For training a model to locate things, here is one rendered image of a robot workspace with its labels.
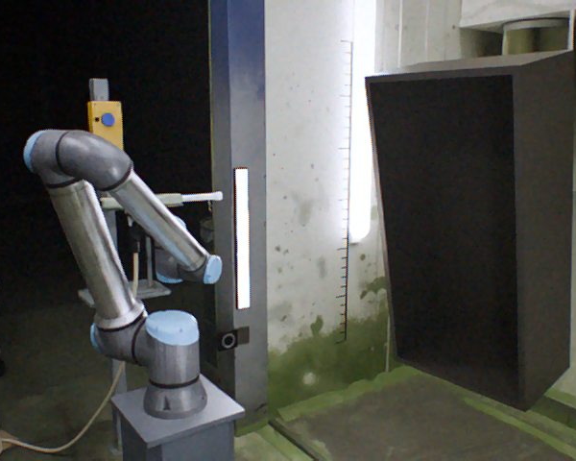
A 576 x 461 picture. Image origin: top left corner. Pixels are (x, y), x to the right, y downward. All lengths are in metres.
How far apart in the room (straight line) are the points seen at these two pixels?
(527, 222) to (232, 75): 1.30
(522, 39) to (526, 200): 1.48
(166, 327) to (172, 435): 0.29
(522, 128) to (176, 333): 1.18
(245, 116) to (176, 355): 1.19
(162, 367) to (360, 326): 1.61
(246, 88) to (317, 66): 0.39
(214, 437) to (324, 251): 1.33
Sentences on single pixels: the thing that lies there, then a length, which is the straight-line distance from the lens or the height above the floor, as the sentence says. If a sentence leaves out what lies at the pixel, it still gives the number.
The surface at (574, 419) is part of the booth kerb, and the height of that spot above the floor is 0.11.
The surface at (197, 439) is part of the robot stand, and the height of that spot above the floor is 0.59.
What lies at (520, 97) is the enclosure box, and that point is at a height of 1.54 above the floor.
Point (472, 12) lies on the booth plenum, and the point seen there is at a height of 2.05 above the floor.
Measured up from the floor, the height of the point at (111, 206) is 1.17.
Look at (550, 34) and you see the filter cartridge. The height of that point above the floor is 1.90.
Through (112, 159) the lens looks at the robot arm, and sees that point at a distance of 1.45.
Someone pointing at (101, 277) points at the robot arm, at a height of 1.05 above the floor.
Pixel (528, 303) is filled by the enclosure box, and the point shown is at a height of 0.88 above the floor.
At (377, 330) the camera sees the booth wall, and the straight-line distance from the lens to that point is 3.19.
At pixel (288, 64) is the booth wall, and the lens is 2.60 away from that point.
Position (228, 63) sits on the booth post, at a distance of 2.45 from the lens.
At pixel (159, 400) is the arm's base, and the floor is 0.69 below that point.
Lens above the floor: 1.48
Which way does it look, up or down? 12 degrees down
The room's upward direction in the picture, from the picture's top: straight up
